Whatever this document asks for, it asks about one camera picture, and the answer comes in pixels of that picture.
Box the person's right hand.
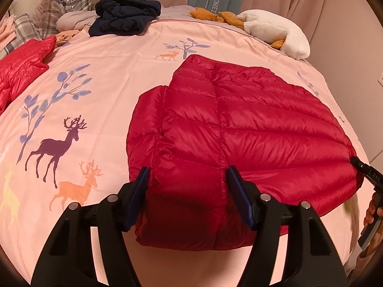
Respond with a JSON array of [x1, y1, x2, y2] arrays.
[[363, 192, 383, 228]]

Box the pile of pink clothes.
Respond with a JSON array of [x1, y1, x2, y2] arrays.
[[0, 14, 17, 42]]

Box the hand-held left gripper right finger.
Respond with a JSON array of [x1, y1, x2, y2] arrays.
[[226, 165, 349, 287]]

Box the red quilted jacket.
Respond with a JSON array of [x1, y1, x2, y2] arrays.
[[0, 35, 57, 112]]

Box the red down jacket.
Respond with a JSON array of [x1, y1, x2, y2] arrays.
[[126, 54, 365, 250]]

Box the pink deer print duvet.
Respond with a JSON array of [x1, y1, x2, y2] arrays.
[[0, 4, 369, 287]]

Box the white goose plush toy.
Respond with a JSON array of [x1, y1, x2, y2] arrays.
[[190, 7, 311, 60]]

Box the navy blue clothes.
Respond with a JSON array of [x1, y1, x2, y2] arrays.
[[89, 0, 162, 37]]

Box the plaid pillow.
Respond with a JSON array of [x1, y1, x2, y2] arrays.
[[0, 13, 35, 61], [31, 0, 99, 40]]

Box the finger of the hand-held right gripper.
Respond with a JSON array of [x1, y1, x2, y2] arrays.
[[349, 155, 370, 176]]

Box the small orange cloth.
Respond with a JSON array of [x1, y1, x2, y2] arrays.
[[55, 29, 82, 47]]

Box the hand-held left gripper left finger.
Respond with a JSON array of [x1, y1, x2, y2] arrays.
[[31, 167, 150, 287]]

